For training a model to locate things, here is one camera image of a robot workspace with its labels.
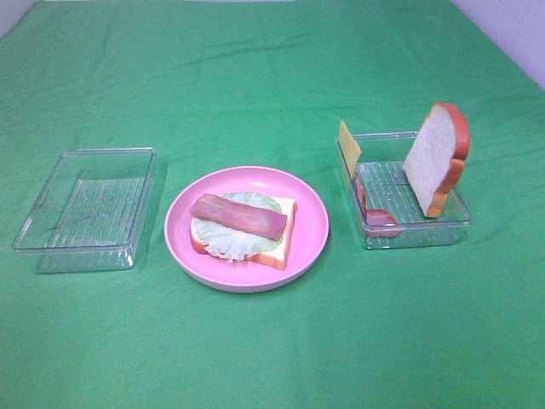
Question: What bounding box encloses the bread slice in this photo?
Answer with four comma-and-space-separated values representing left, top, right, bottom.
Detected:
403, 102, 471, 218
189, 195, 298, 271

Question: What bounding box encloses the green lettuce leaf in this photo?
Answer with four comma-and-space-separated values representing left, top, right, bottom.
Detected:
191, 191, 285, 262

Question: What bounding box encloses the bacon strip from tray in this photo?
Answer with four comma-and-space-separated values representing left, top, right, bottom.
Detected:
190, 192, 289, 240

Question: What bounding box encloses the yellow cheese slice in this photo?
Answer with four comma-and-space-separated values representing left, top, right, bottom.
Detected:
337, 120, 361, 179

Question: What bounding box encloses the pink plate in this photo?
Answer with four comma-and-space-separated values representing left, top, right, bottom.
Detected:
163, 166, 330, 293

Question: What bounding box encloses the clear right plastic tray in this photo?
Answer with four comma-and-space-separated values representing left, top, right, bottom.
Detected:
336, 131, 470, 250

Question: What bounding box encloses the clear plastic tray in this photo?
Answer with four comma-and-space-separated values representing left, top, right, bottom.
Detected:
13, 147, 157, 274
336, 131, 470, 250

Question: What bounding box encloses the green tablecloth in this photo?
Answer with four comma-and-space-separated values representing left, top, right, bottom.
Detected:
1, 1, 544, 408

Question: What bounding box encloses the clear left plastic tray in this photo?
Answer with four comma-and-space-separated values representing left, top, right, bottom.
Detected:
13, 147, 157, 274

